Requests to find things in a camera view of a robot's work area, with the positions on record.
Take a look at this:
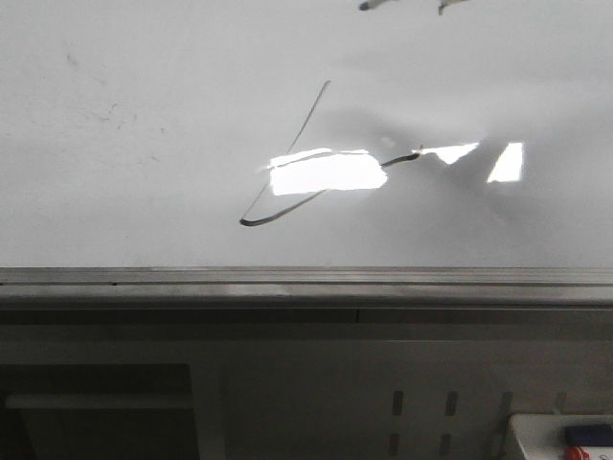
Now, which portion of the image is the white whiteboard marker with tape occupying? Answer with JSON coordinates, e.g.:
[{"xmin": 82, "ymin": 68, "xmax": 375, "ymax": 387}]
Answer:
[{"xmin": 357, "ymin": 0, "xmax": 466, "ymax": 16}]

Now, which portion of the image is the white whiteboard surface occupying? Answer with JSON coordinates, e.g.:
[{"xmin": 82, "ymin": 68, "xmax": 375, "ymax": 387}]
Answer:
[{"xmin": 1, "ymin": 1, "xmax": 612, "ymax": 267}]

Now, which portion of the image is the white slotted metal panel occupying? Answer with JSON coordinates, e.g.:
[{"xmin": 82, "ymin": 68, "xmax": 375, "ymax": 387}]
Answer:
[{"xmin": 191, "ymin": 324, "xmax": 612, "ymax": 459}]

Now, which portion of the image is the white storage bin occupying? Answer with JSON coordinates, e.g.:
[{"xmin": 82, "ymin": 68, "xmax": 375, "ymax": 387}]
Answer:
[{"xmin": 503, "ymin": 414, "xmax": 612, "ymax": 460}]

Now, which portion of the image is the red object in bin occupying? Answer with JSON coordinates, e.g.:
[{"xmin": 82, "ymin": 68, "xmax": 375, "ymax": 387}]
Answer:
[{"xmin": 563, "ymin": 446, "xmax": 591, "ymax": 460}]

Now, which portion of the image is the blue object in bin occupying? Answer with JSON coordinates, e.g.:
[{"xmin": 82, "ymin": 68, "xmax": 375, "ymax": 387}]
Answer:
[{"xmin": 564, "ymin": 424, "xmax": 613, "ymax": 448}]

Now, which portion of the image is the aluminium whiteboard frame rail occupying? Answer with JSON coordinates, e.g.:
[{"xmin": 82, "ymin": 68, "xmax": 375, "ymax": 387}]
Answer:
[{"xmin": 1, "ymin": 266, "xmax": 612, "ymax": 310}]

